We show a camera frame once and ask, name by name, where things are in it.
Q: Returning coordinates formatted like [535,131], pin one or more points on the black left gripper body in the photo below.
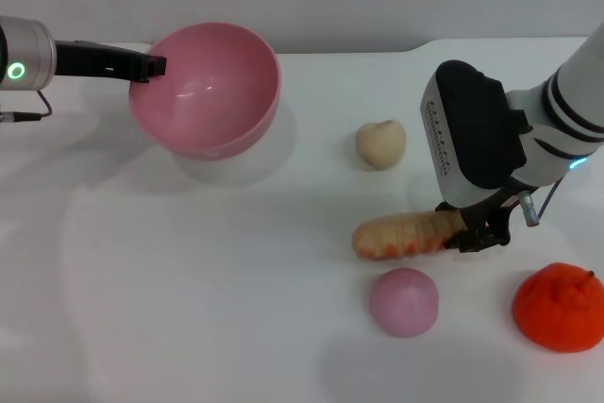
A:
[94,61]

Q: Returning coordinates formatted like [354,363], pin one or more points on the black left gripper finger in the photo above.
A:
[156,66]

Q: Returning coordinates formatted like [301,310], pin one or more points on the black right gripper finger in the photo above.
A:
[467,240]
[500,230]

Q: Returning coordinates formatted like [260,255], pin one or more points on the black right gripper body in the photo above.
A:
[491,207]

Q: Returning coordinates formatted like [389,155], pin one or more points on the pink plastic bowl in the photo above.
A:
[203,101]

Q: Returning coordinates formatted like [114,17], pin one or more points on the long ridged orange bread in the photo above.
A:
[401,235]

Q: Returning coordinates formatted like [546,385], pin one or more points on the pink round bun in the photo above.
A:
[403,304]

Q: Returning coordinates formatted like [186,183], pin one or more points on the orange-red persimmon bun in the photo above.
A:
[561,313]

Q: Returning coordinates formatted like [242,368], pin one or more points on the beige peach-shaped bun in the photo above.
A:
[381,144]

